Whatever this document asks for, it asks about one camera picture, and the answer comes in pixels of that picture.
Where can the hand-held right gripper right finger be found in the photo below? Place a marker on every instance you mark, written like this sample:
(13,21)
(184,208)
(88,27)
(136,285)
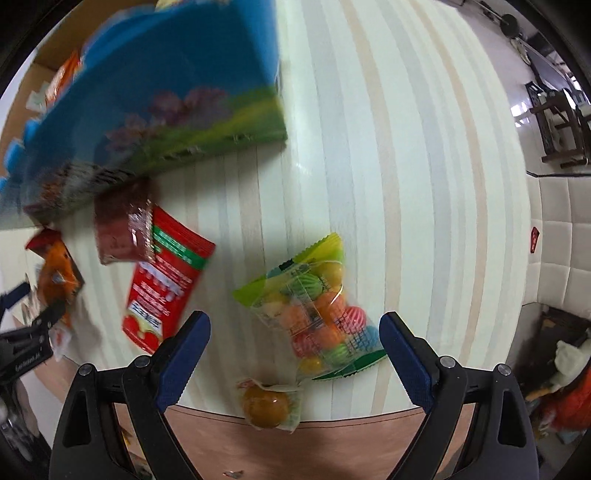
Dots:
(406,360)

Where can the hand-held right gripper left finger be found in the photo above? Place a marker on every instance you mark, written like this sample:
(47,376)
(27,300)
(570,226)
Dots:
(184,355)

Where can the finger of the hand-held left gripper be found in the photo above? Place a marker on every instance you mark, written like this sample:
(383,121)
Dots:
(14,295)
(46,317)

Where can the orange snack packet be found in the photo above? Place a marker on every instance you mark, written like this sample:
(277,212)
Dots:
(60,274)

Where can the red green striped snack packet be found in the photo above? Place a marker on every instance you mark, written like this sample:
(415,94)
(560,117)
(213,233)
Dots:
(157,286)

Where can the orange jelly cup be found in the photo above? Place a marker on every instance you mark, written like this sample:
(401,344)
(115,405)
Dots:
(265,404)

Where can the colourful candy ball packet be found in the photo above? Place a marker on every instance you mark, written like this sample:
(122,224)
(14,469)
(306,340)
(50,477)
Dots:
(318,304)

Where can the dark red snack packet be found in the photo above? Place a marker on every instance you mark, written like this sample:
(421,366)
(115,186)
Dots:
(115,230)

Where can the printed cardboard box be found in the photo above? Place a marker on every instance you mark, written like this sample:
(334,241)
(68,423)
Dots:
(184,92)

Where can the white cloth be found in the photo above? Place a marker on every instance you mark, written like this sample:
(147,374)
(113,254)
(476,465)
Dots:
(570,360)

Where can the red cloth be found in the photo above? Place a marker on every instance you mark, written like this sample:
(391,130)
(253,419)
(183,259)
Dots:
(565,406)

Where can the striped cat print table mat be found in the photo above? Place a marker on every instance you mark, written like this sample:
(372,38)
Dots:
(415,184)

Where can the dark wooden chair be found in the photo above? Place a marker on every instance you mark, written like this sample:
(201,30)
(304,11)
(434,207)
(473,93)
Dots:
(549,134)

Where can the red wall sticker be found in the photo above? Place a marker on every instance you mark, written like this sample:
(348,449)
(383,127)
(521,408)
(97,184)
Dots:
(535,240)

